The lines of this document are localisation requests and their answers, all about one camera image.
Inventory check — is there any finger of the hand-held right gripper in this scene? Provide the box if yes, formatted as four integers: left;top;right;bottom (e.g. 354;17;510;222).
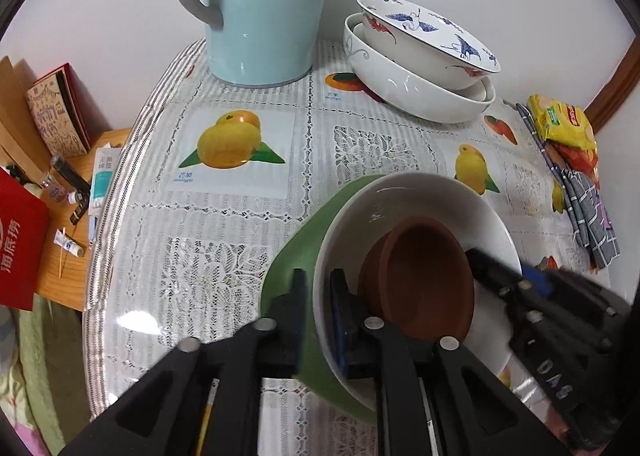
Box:
520;266;566;299
464;247;531;307

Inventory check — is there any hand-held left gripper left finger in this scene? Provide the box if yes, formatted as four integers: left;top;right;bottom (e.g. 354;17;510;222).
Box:
57;268;308;456

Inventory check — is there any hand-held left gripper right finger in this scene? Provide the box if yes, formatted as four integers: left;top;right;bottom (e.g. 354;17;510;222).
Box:
328;268;571;456

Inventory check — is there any green square plate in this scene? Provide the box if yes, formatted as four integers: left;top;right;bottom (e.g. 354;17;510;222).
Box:
259;174;396;429

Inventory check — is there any small brown bowl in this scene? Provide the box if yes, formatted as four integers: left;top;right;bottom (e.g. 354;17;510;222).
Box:
357;215;476;342

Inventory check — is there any plain white bowl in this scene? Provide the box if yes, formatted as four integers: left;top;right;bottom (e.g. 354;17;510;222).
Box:
312;172;523;414

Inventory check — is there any grey checked cloth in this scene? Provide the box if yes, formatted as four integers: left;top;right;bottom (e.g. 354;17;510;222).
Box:
515;103;621;269

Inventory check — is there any orange snack packet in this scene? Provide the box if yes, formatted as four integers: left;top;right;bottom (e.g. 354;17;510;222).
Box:
545;138;601;187

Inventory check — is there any yellow snack packet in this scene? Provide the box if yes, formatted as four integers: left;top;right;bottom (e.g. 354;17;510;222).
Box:
529;94;598;149

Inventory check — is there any medium white porcelain bowl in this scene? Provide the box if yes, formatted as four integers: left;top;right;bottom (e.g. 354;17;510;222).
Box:
350;22;495;102

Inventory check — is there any large white porcelain bowl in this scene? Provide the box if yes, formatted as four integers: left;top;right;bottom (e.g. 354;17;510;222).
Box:
343;13;497;124

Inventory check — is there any thin wooden stick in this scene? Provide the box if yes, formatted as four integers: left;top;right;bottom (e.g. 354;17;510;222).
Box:
59;236;83;279

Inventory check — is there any blue bird patterned bowl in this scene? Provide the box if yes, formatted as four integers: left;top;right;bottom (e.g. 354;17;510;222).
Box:
356;0;502;89

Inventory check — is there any wooden side table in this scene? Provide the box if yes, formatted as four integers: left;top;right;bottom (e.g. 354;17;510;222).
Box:
35;127;132;312

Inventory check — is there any small white tube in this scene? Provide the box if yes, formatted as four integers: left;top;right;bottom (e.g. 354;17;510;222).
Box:
54;230;87;257

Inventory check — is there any white toothpaste box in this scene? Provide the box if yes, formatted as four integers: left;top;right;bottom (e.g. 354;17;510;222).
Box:
88;148;121;246

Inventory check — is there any green blanket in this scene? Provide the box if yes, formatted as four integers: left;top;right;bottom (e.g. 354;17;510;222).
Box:
0;296;96;456

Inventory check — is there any black cosmetic tube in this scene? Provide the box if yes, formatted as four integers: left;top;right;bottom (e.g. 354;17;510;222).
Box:
50;155;92;189

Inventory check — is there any small clear bottle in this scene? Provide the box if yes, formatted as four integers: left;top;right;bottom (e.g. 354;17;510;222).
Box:
41;175;68;203

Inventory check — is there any red paper bag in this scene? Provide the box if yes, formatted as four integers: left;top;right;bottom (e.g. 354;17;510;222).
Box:
0;168;51;312

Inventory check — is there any light blue thermos jug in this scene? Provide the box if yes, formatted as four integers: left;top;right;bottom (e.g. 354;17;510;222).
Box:
168;0;328;88

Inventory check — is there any patterned cardboard box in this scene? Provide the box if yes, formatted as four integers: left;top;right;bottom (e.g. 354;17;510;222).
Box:
26;64;93;159

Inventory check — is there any brown wooden door frame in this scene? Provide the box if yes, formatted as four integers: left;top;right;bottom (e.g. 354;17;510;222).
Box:
584;33;640;133

